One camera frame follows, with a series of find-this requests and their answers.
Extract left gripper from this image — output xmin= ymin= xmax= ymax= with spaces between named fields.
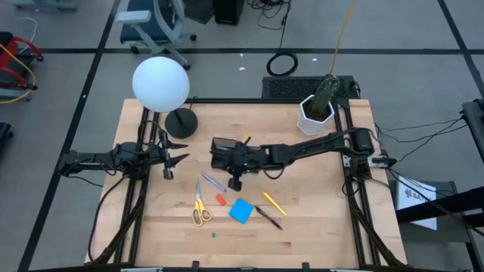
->
xmin=149 ymin=129 xmax=191 ymax=181

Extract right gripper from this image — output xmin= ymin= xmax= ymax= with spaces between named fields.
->
xmin=225 ymin=140 xmax=265 ymax=193

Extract purple pen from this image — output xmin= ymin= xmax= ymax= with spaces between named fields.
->
xmin=201 ymin=171 xmax=227 ymax=193

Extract yellow pen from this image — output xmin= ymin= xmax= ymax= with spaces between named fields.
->
xmin=261 ymin=190 xmax=287 ymax=217

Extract blue sticky note pad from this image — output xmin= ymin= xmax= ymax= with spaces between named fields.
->
xmin=228 ymin=197 xmax=255 ymax=225

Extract yellow-handled scissors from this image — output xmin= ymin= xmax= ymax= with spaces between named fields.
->
xmin=191 ymin=178 xmax=213 ymax=227

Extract black pen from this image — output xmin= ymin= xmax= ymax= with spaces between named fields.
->
xmin=253 ymin=205 xmax=284 ymax=231

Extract black mesh desk organizer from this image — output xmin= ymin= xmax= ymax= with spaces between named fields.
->
xmin=209 ymin=137 xmax=262 ymax=175

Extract grey and blue office chair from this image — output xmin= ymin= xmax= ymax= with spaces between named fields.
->
xmin=114 ymin=0 xmax=197 ymax=71

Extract white globe table lamp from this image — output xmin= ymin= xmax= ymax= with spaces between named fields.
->
xmin=131 ymin=55 xmax=199 ymax=140

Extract white hexagonal plant pot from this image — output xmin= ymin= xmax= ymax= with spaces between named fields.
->
xmin=296 ymin=94 xmax=336 ymax=137

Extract black perforated panel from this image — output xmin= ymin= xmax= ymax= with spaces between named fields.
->
xmin=261 ymin=75 xmax=359 ymax=100

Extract green cactus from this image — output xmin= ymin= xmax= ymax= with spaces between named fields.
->
xmin=312 ymin=73 xmax=341 ymax=119

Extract black computer tower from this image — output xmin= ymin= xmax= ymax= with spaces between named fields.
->
xmin=211 ymin=0 xmax=246 ymax=26

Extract black caster base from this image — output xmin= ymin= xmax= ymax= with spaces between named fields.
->
xmin=0 ymin=122 xmax=14 ymax=151

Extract white paper sign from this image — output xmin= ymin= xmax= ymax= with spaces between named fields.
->
xmin=396 ymin=175 xmax=439 ymax=231

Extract red and black cart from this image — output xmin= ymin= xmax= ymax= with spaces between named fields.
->
xmin=0 ymin=32 xmax=45 ymax=103

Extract grey desk foot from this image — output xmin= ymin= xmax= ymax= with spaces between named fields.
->
xmin=11 ymin=0 xmax=79 ymax=12

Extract black beam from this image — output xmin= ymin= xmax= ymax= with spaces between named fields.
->
xmin=395 ymin=185 xmax=484 ymax=227

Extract grey side table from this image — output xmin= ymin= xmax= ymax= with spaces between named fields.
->
xmin=387 ymin=179 xmax=478 ymax=272

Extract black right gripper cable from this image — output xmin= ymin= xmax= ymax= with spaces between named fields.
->
xmin=263 ymin=165 xmax=287 ymax=181

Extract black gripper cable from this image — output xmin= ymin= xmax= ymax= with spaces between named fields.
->
xmin=263 ymin=165 xmax=287 ymax=181
xmin=136 ymin=119 xmax=164 ymax=152

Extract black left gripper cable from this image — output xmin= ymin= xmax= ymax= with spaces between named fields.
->
xmin=136 ymin=119 xmax=164 ymax=152

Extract black aluminium table frame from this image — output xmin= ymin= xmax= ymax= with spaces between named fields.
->
xmin=85 ymin=97 xmax=408 ymax=272

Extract black left arm base cable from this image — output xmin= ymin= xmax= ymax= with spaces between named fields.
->
xmin=87 ymin=175 xmax=128 ymax=264

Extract coiled black cable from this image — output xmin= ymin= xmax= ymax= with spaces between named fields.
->
xmin=265 ymin=51 xmax=299 ymax=78

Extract hanging yellow cable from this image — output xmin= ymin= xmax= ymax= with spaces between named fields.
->
xmin=329 ymin=0 xmax=357 ymax=76

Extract yellow floor cable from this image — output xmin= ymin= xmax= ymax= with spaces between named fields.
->
xmin=0 ymin=43 xmax=37 ymax=106

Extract thin black cable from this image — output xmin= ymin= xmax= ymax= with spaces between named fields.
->
xmin=376 ymin=119 xmax=468 ymax=133
xmin=396 ymin=124 xmax=470 ymax=163

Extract white floor cable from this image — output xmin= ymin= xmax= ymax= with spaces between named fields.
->
xmin=17 ymin=17 xmax=39 ymax=45

